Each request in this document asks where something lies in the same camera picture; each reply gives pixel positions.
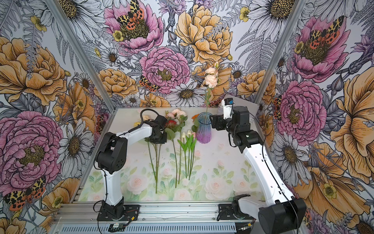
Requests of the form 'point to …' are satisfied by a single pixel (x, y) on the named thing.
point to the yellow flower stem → (157, 147)
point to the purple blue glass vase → (204, 134)
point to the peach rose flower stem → (180, 113)
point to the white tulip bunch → (187, 145)
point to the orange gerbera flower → (196, 122)
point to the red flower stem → (170, 133)
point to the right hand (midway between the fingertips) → (215, 119)
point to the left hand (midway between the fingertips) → (161, 144)
